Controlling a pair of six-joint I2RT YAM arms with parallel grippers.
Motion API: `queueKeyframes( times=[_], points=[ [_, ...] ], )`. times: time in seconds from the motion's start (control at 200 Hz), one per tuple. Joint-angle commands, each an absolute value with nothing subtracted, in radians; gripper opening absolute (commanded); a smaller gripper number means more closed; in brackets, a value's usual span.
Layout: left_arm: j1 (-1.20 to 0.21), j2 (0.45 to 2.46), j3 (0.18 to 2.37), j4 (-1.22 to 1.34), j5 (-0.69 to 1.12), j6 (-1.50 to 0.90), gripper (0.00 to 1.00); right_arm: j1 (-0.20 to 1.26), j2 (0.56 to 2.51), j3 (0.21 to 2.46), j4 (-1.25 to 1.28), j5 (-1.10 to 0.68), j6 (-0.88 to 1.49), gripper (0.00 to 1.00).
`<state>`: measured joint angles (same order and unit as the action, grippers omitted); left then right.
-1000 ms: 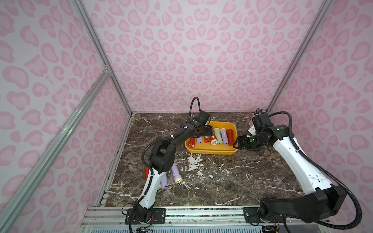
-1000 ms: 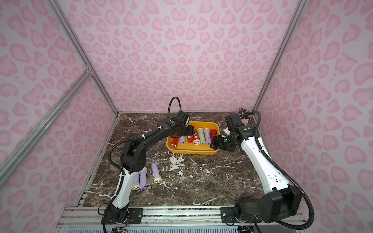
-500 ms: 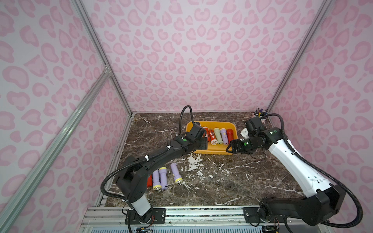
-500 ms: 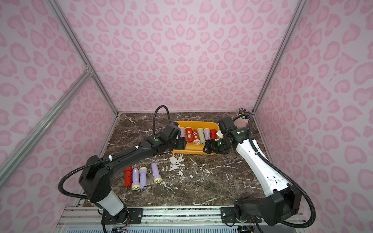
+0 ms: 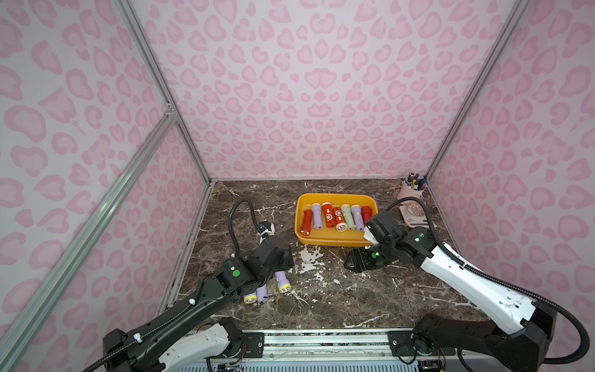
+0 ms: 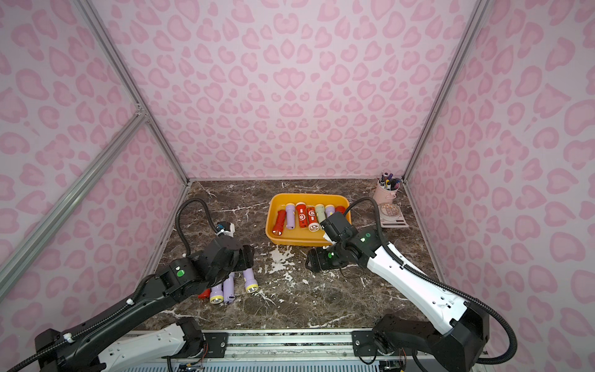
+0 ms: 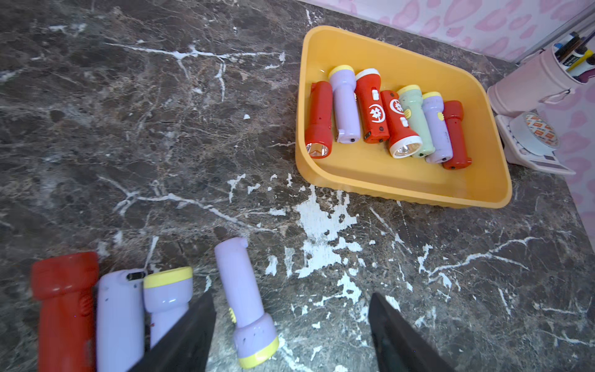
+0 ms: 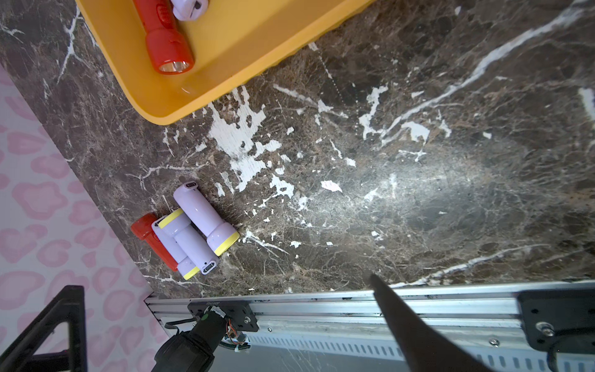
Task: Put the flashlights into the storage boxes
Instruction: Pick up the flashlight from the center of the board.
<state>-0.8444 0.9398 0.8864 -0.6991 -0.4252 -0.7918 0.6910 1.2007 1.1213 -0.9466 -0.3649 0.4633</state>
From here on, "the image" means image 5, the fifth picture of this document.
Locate yellow plastic storage tray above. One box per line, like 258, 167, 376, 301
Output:
294, 193, 378, 247

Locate red flashlight white head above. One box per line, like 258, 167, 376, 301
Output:
333, 206, 348, 233

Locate red flashlight white logo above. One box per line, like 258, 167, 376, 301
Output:
322, 201, 336, 229

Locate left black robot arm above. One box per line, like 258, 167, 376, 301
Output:
87, 223, 294, 371

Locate plain red flashlight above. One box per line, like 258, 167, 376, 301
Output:
300, 209, 313, 237

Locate pink pen holder cup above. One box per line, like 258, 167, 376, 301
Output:
397, 181, 424, 199

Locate pens in cup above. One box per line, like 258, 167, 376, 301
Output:
405, 173, 428, 191

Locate green flashlight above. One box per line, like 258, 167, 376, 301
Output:
340, 204, 356, 231

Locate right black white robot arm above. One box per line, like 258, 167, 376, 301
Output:
341, 197, 590, 371

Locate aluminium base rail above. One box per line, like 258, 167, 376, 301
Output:
125, 328, 536, 372

